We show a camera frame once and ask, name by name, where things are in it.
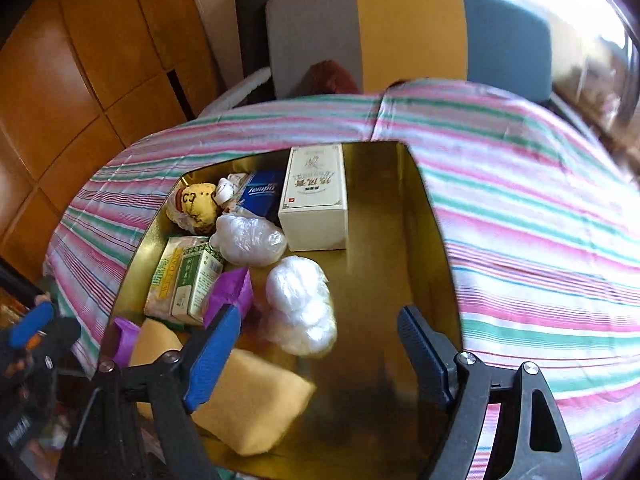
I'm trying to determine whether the white sock ball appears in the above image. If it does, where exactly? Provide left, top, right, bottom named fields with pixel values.
left=215, top=172, right=251, bottom=208

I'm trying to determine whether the purple snack packet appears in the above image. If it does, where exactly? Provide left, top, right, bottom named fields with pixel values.
left=202, top=266, right=254, bottom=328

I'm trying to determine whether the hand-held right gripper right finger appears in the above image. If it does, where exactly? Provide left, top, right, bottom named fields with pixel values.
left=397, top=305, right=583, bottom=480

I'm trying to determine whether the green and white carton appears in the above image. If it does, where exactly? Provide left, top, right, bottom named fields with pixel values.
left=171, top=241, right=225, bottom=326

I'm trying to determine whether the wooden wardrobe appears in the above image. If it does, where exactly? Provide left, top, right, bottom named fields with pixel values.
left=0, top=0, right=223, bottom=281

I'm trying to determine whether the pale yellow snack packet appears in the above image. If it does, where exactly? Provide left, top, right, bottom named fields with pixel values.
left=144, top=236, right=201, bottom=318

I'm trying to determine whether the window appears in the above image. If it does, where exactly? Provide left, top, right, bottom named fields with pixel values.
left=480, top=0, right=640, bottom=86

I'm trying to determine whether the blue tissue pack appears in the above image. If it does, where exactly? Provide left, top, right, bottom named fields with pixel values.
left=235, top=170, right=287, bottom=226

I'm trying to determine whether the yellow sponge cloth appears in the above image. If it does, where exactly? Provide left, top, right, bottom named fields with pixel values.
left=112, top=316, right=317, bottom=457

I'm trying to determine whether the yellow plush toy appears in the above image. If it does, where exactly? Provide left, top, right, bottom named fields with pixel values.
left=166, top=183, right=221, bottom=236

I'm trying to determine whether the tall beige carton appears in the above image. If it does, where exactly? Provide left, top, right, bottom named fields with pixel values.
left=277, top=144, right=349, bottom=252

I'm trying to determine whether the gold tray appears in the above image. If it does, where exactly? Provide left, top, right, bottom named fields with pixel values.
left=102, top=141, right=463, bottom=480

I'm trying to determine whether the striped bedsheet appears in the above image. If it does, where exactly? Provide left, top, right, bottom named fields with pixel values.
left=45, top=78, right=640, bottom=480

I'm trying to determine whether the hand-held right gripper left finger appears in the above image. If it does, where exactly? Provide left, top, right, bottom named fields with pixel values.
left=55, top=303, right=242, bottom=480

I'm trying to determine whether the white plastic bag ball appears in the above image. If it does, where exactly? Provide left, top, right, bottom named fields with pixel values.
left=262, top=255, right=338, bottom=357
left=209, top=212, right=288, bottom=266

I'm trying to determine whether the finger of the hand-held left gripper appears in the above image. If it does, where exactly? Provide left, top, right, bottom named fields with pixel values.
left=10, top=301, right=55, bottom=349
left=22, top=318, right=82, bottom=366

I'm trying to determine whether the grey yellow blue headboard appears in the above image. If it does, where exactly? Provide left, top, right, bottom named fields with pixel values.
left=265, top=0, right=553, bottom=106

